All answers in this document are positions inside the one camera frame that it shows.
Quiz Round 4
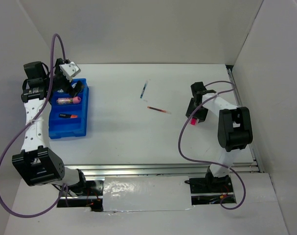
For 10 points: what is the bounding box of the pink eraser tube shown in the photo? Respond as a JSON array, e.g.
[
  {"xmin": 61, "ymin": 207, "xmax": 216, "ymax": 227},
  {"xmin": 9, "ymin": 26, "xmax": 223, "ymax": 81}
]
[{"xmin": 57, "ymin": 96, "xmax": 81, "ymax": 105}]

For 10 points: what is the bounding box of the orange black highlighter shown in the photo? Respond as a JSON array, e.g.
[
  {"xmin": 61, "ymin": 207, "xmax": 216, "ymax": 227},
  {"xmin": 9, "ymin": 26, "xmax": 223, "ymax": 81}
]
[{"xmin": 59, "ymin": 114, "xmax": 78, "ymax": 118}]

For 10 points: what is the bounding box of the pink black highlighter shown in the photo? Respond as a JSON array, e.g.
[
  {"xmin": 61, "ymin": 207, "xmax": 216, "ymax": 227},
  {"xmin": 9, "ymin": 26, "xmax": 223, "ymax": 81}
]
[{"xmin": 190, "ymin": 118, "xmax": 198, "ymax": 126}]

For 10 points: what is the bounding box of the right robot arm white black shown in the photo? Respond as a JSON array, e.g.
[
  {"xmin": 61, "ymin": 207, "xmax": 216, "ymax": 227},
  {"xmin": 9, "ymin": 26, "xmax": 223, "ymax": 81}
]
[{"xmin": 185, "ymin": 82, "xmax": 253, "ymax": 192}]

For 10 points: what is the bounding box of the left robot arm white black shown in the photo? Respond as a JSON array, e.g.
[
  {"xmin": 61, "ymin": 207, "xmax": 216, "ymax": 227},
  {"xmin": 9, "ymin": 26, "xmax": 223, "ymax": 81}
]
[{"xmin": 12, "ymin": 58, "xmax": 88, "ymax": 195}]

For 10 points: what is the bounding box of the blue compartment bin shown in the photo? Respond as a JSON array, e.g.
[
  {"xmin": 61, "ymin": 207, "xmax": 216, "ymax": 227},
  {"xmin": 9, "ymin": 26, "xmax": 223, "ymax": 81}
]
[{"xmin": 49, "ymin": 78, "xmax": 89, "ymax": 139}]

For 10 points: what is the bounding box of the orange pen refill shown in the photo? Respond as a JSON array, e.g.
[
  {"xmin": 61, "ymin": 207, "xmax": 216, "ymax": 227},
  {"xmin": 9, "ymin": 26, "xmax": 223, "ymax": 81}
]
[{"xmin": 147, "ymin": 106, "xmax": 171, "ymax": 114}]

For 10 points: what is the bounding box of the blue pen refill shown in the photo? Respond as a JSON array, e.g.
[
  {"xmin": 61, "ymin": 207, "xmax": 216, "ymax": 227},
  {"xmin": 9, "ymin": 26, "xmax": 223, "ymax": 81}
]
[{"xmin": 140, "ymin": 80, "xmax": 149, "ymax": 99}]

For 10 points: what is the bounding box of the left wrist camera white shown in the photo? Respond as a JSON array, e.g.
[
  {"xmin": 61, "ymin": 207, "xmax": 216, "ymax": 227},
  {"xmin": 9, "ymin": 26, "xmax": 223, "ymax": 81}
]
[{"xmin": 59, "ymin": 62, "xmax": 81, "ymax": 82}]

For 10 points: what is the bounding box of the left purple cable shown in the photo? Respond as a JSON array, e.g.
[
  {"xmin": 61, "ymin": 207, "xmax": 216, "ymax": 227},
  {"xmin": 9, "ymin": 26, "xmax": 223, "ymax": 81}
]
[{"xmin": 0, "ymin": 33, "xmax": 69, "ymax": 218}]

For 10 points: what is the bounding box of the purple cable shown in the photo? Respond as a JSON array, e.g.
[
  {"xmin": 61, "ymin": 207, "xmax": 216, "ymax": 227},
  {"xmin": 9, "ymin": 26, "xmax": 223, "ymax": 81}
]
[
  {"xmin": 178, "ymin": 80, "xmax": 247, "ymax": 210},
  {"xmin": 0, "ymin": 33, "xmax": 69, "ymax": 218}
]

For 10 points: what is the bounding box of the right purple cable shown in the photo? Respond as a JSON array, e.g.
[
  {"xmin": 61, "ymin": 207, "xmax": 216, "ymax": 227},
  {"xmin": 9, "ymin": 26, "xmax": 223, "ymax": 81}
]
[{"xmin": 178, "ymin": 80, "xmax": 247, "ymax": 210}]

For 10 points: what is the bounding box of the aluminium rail frame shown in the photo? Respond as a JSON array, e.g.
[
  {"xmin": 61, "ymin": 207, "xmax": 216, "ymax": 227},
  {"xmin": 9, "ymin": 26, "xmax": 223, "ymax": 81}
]
[{"xmin": 29, "ymin": 65, "xmax": 265, "ymax": 179}]

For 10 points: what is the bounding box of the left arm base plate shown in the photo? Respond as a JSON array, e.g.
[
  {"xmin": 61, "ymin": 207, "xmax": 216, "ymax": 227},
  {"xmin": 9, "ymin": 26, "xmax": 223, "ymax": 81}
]
[{"xmin": 57, "ymin": 180, "xmax": 104, "ymax": 212}]

